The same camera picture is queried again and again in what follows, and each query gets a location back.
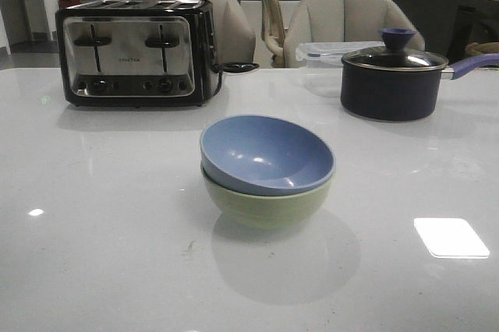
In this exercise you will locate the blue bowl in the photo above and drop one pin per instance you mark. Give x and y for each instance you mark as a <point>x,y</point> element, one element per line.
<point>265,156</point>

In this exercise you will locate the green bowl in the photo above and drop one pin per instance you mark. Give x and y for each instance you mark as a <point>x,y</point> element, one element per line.
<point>266,212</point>

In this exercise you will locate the beige armchair left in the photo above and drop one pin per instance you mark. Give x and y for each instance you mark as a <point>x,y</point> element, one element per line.
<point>235,39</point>

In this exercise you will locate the beige armchair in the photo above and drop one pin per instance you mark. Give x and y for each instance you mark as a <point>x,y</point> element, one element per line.
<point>235,39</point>
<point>340,21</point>

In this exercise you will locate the clear plastic food container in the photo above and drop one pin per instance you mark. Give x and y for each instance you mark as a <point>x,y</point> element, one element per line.
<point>320,64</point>

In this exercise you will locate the cream office chair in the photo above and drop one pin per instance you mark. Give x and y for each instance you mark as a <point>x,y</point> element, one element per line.
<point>273,31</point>

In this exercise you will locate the dark blue saucepan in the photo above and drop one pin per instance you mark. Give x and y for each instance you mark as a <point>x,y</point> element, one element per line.
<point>390,89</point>

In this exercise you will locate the beige armchair right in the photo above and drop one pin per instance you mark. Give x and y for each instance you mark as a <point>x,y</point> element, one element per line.
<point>340,21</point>

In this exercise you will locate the black and steel toaster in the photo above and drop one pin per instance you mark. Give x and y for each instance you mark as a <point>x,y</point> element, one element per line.
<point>138,53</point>

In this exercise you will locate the glass pot lid blue knob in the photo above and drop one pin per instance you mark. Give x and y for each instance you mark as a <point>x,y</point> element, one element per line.
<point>395,55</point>

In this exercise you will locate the red bin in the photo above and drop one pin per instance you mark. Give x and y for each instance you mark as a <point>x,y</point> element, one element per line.
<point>63,4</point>

